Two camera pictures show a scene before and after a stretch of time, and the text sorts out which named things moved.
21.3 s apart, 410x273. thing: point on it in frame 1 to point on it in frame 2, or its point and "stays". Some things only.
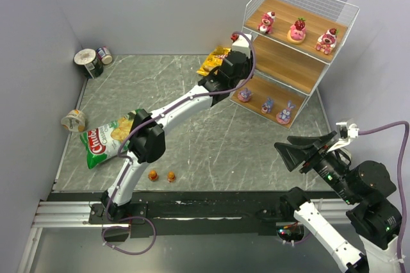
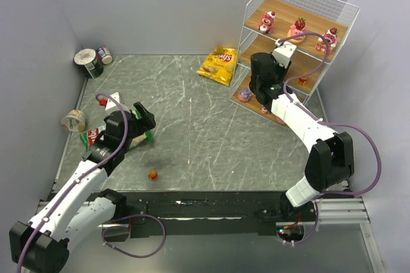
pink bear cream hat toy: (266, 24) stays
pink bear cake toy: (327, 41) stays
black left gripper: (237, 58) to (141, 122)
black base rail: (214, 213) stays
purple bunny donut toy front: (245, 95) stays
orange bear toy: (171, 177) to (303, 79)
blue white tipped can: (104, 54) stays
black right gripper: (313, 156) to (259, 61)
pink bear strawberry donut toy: (296, 34) stays
